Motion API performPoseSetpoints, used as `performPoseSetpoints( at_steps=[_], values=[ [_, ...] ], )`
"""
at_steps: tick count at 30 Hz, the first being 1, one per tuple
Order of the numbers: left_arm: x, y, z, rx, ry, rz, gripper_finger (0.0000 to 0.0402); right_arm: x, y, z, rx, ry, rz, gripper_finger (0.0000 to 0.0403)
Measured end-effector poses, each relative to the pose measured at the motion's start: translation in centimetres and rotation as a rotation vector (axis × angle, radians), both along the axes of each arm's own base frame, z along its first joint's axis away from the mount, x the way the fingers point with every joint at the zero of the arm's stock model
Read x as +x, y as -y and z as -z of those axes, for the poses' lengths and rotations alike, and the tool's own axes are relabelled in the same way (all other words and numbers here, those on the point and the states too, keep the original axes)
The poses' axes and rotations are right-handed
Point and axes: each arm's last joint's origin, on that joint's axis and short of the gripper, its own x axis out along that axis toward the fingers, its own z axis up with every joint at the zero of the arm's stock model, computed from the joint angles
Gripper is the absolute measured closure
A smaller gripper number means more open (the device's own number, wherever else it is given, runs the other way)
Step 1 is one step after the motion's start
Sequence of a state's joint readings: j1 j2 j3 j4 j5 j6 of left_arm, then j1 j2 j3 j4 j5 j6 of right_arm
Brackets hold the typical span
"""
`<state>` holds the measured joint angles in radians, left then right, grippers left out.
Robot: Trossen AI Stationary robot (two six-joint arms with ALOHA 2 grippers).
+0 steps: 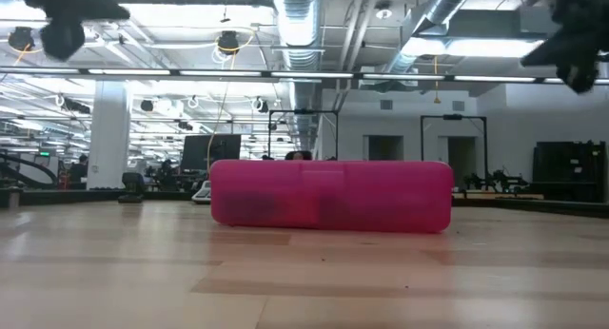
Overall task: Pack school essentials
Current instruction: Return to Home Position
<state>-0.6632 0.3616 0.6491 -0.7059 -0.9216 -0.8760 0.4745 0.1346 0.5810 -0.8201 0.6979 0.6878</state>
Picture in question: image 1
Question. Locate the silver ceiling duct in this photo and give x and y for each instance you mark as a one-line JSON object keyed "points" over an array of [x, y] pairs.
{"points": [[442, 1], [300, 58]]}

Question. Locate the black cabinet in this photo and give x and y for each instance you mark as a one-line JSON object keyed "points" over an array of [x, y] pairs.
{"points": [[568, 169]]}

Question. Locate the pink plastic pencil case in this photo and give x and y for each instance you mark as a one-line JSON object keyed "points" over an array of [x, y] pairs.
{"points": [[333, 196]]}

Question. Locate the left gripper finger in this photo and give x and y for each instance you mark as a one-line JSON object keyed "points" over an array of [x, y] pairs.
{"points": [[102, 8]]}

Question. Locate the grey desk calculator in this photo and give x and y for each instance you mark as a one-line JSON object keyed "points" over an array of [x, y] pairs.
{"points": [[202, 193]]}

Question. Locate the black computer monitor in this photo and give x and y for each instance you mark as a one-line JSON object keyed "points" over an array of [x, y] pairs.
{"points": [[209, 148]]}

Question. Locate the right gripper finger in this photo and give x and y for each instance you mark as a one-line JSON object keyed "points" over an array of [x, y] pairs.
{"points": [[554, 52]]}

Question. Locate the background black robot arm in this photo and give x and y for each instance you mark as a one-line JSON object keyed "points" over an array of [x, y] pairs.
{"points": [[495, 180]]}

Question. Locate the black background rig frame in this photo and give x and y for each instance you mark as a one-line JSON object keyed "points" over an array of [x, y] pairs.
{"points": [[304, 111], [452, 117]]}

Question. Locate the person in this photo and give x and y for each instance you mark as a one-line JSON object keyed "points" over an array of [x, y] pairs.
{"points": [[298, 155], [166, 172], [78, 169]]}

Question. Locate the white column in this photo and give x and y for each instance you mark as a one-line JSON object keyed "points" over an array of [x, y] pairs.
{"points": [[109, 134]]}

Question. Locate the overhead light bar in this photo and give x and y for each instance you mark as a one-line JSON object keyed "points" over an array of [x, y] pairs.
{"points": [[304, 74]]}

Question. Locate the round ceiling sensor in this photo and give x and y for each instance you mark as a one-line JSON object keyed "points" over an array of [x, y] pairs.
{"points": [[383, 13]]}

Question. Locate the green exit sign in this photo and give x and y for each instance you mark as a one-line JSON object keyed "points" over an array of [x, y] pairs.
{"points": [[44, 153]]}

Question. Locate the black bracket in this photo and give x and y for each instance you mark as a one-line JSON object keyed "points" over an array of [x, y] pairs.
{"points": [[131, 186]]}

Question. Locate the background wooden table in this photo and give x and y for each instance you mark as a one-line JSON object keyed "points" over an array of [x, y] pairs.
{"points": [[499, 195]]}

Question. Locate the small grey block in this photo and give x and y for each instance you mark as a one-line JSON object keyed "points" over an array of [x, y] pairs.
{"points": [[9, 198]]}

